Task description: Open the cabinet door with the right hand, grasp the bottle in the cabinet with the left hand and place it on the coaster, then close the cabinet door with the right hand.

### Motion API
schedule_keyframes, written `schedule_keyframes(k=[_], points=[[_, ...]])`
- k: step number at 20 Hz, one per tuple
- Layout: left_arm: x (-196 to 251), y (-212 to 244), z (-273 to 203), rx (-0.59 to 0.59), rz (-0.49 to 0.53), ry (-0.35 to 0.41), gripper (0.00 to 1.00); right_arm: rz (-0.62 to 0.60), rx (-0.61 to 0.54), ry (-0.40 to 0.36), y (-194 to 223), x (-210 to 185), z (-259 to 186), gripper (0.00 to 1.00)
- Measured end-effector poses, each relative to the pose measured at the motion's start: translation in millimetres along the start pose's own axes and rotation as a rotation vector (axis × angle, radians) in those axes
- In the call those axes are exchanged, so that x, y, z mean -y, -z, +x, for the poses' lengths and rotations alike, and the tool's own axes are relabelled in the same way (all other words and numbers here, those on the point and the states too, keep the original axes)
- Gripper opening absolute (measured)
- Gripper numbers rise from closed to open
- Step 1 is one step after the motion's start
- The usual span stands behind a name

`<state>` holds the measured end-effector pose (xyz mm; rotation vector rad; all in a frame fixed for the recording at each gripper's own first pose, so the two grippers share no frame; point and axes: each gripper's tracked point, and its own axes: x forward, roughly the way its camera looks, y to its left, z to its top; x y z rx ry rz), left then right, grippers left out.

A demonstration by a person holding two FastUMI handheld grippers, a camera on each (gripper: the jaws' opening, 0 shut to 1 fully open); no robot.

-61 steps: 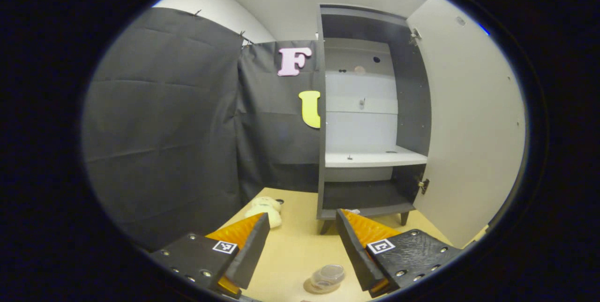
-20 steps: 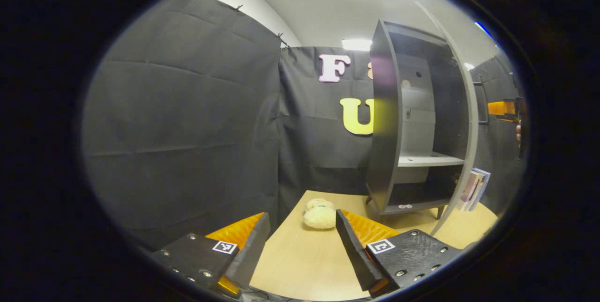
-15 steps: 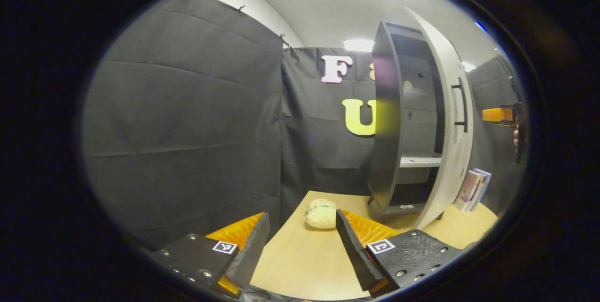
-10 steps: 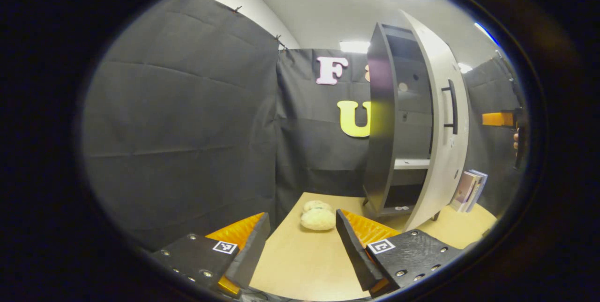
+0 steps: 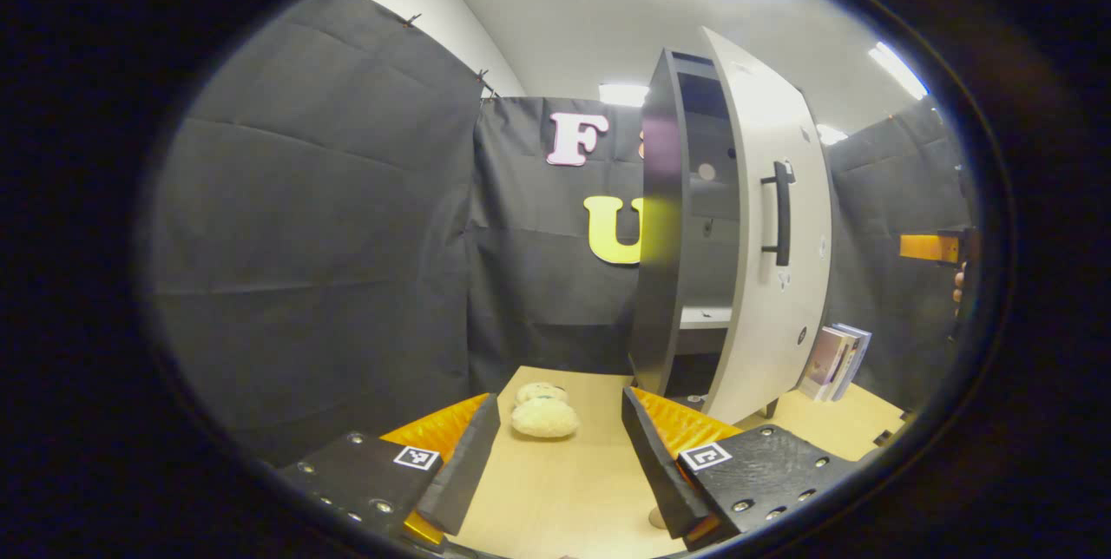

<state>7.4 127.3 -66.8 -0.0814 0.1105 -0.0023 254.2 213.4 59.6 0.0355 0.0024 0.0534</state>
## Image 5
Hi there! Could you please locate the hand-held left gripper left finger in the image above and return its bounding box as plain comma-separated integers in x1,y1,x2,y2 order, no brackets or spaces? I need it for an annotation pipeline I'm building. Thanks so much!
278,392,502,553

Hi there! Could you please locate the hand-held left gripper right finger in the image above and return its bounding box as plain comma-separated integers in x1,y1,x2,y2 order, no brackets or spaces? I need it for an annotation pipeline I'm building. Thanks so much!
622,387,856,553

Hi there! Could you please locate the black cabinet door handle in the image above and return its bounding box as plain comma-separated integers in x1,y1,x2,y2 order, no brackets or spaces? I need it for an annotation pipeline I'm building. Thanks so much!
761,160,796,267

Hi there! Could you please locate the light grey cabinet door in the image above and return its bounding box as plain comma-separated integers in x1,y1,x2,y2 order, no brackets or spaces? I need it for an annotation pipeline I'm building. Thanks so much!
701,27,832,425

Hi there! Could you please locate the white cabinet shelf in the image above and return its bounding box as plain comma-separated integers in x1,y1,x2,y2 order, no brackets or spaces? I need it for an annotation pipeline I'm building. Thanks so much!
680,306,733,331

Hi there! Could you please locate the dark grey cabinet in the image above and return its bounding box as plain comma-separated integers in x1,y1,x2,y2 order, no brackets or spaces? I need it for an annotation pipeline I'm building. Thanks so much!
628,47,779,419

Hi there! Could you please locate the cream plush toy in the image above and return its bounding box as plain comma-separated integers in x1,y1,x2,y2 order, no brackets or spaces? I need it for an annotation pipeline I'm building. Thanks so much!
509,382,581,439

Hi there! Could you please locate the white spine book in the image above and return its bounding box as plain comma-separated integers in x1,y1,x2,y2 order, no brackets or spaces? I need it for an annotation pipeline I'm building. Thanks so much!
820,325,860,402

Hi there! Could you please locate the black backdrop cloth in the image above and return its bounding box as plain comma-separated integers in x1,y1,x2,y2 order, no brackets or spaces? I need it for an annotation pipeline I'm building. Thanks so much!
139,0,977,466

